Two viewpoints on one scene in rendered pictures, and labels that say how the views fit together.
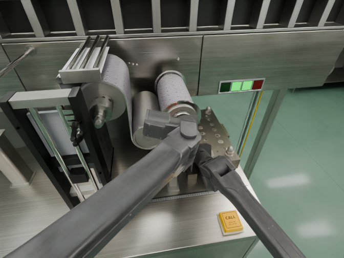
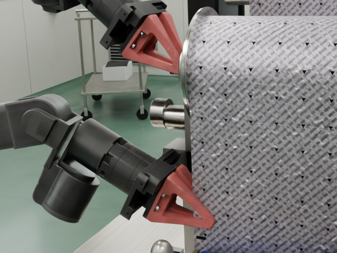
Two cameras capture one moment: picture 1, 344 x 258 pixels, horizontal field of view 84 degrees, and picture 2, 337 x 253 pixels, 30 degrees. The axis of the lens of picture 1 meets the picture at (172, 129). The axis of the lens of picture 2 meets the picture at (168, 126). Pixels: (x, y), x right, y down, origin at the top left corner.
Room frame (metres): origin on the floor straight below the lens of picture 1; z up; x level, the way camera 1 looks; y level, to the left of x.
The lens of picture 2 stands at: (0.93, -0.70, 1.39)
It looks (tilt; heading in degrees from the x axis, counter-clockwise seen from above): 16 degrees down; 124
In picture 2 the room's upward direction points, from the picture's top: 3 degrees counter-clockwise
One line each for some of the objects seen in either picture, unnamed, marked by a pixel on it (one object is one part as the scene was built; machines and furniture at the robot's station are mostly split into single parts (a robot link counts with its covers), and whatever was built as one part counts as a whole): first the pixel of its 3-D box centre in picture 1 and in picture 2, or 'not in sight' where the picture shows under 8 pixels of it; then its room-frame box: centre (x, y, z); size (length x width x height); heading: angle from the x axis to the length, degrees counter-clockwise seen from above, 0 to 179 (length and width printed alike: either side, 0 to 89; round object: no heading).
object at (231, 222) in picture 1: (230, 220); not in sight; (0.34, -0.23, 0.91); 0.07 x 0.07 x 0.02; 9
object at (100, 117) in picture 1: (99, 120); not in sight; (0.43, 0.20, 1.33); 0.06 x 0.03 x 0.03; 9
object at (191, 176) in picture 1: (186, 154); not in sight; (0.68, -0.07, 0.92); 0.28 x 0.04 x 0.04; 9
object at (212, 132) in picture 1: (208, 135); not in sight; (0.73, -0.19, 1.00); 0.40 x 0.16 x 0.06; 9
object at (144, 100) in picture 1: (147, 117); not in sight; (0.65, 0.10, 1.17); 0.26 x 0.12 x 0.12; 9
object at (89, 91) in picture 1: (107, 84); not in sight; (0.64, 0.24, 1.33); 0.25 x 0.14 x 0.14; 9
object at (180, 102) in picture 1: (180, 118); (206, 67); (0.55, -0.03, 1.25); 0.15 x 0.01 x 0.15; 99
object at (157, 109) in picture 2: not in sight; (161, 113); (0.46, -0.01, 1.18); 0.04 x 0.02 x 0.04; 99
